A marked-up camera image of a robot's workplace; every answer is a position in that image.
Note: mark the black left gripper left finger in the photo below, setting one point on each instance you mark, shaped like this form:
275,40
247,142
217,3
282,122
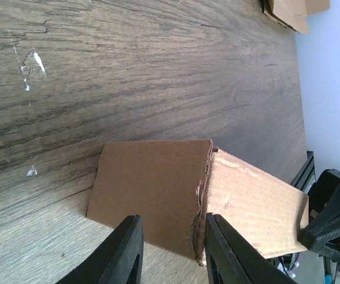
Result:
118,259

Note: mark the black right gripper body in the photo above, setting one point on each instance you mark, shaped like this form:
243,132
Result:
322,190

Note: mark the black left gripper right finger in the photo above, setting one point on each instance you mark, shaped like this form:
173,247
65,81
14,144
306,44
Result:
231,259

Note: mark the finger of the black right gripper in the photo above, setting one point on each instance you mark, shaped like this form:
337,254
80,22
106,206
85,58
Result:
322,235

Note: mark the small brown cardboard box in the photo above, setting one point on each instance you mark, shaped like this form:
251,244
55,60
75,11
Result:
174,184

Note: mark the stack of small flat blanks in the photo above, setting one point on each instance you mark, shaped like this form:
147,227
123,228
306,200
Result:
292,14

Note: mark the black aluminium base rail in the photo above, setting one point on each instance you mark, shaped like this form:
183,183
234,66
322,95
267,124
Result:
306,175

